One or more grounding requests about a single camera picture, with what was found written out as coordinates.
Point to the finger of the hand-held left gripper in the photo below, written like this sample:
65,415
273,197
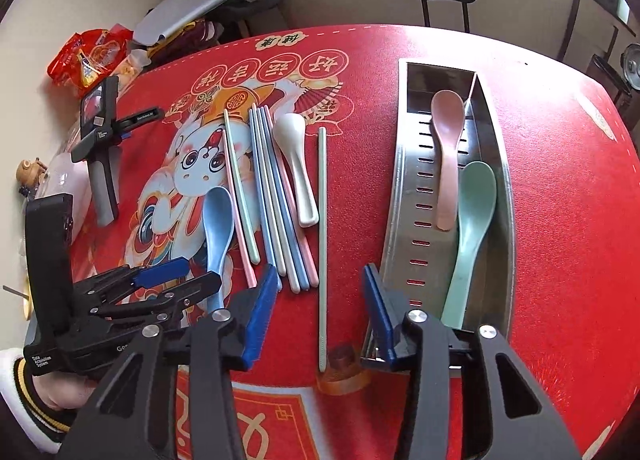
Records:
192,287
160,272

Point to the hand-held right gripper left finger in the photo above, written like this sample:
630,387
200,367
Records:
260,312

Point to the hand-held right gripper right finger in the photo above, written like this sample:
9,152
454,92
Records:
379,320

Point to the blue spoon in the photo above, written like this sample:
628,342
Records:
217,210

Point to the blue chopstick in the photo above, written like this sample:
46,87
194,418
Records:
259,179
292,230
284,230

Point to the steel utensil tray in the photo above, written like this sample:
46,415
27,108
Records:
400,220

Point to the green spoon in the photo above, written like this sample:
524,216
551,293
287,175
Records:
477,190

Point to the white spoon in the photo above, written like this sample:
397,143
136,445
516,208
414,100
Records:
289,132

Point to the pink spoon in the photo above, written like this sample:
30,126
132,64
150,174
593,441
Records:
446,114

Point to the person's left forearm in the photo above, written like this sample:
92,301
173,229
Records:
30,390

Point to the small brown round stand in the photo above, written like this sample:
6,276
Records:
344,365

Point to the clear plastic container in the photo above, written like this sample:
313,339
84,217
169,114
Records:
65,179

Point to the brown clay figurine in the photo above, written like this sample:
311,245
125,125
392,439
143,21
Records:
31,172

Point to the red printed table mat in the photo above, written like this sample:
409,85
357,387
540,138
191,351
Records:
350,190

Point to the black grey handheld device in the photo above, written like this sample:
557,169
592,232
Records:
100,132

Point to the red snack bag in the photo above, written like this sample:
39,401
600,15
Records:
75,59

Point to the dark red cloth pile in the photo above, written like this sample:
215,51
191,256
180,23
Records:
185,39

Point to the dark round side table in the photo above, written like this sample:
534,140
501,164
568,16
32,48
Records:
250,14

